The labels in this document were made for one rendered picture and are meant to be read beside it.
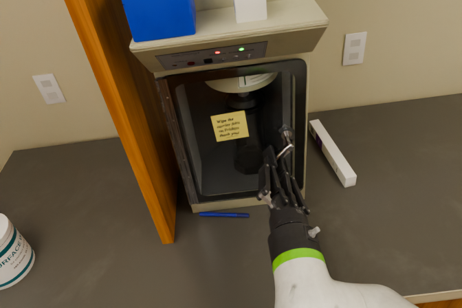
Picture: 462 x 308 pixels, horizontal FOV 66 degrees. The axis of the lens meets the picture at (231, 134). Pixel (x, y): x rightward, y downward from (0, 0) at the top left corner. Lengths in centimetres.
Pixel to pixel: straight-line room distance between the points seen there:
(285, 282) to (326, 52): 85
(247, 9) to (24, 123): 108
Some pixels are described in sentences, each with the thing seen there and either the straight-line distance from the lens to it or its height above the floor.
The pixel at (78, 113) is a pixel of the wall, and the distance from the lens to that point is 140.
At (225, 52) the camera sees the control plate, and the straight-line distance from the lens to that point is 64.
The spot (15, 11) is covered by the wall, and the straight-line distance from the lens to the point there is 127.
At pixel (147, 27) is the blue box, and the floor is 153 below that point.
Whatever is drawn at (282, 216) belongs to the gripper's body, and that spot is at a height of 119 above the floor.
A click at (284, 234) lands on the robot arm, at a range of 65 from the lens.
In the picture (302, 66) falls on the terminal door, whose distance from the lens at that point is 75.
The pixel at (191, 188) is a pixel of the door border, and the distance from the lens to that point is 94.
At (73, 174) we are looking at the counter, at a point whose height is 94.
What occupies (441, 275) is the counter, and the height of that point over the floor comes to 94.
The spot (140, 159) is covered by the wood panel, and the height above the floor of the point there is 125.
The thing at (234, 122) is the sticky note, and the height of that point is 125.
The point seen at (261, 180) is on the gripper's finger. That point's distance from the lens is 75.
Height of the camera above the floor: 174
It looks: 39 degrees down
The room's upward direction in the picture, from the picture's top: 8 degrees counter-clockwise
